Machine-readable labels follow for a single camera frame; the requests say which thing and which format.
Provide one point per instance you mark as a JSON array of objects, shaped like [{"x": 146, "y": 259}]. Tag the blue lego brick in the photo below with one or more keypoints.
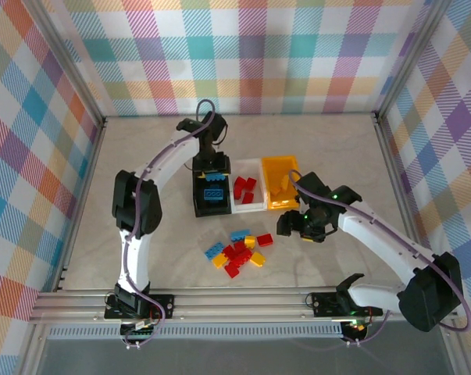
[
  {"x": 240, "y": 235},
  {"x": 214, "y": 250},
  {"x": 214, "y": 194},
  {"x": 215, "y": 177}
]

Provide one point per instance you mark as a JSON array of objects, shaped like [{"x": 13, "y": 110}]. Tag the red lego brick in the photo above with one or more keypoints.
[
  {"x": 265, "y": 239},
  {"x": 251, "y": 183},
  {"x": 232, "y": 270},
  {"x": 247, "y": 197},
  {"x": 229, "y": 252},
  {"x": 240, "y": 247},
  {"x": 243, "y": 258},
  {"x": 240, "y": 183}
]

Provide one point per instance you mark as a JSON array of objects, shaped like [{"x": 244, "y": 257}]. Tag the yellow plastic container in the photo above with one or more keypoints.
[{"x": 274, "y": 168}]

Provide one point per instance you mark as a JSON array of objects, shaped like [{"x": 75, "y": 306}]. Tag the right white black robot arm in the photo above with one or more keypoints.
[{"x": 375, "y": 242}]

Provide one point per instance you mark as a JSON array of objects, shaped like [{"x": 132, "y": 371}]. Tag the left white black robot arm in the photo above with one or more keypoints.
[{"x": 168, "y": 156}]

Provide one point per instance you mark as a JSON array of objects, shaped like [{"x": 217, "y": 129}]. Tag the white plastic container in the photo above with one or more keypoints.
[{"x": 258, "y": 172}]

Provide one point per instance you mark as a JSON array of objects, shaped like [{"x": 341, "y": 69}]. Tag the black plastic container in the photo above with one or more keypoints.
[{"x": 219, "y": 211}]

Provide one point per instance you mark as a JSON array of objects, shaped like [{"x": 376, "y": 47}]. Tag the circuit board yellow connector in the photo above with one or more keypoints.
[{"x": 358, "y": 328}]

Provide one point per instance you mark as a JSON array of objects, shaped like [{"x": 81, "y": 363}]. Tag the circuit board green connector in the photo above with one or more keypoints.
[{"x": 139, "y": 332}]

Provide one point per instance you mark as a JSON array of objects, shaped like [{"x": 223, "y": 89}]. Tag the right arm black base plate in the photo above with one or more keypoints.
[{"x": 325, "y": 304}]

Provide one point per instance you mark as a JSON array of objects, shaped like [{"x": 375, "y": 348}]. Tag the aluminium side rail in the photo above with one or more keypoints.
[
  {"x": 394, "y": 176},
  {"x": 90, "y": 172}
]

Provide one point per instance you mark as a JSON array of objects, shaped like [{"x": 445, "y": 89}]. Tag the long aluminium base rail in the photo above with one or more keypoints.
[{"x": 239, "y": 302}]

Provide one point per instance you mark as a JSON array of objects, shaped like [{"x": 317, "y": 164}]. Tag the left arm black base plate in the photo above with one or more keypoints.
[{"x": 165, "y": 304}]

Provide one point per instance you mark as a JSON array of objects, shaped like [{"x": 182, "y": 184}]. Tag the aluminium frame post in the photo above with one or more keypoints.
[
  {"x": 411, "y": 58},
  {"x": 63, "y": 62}
]

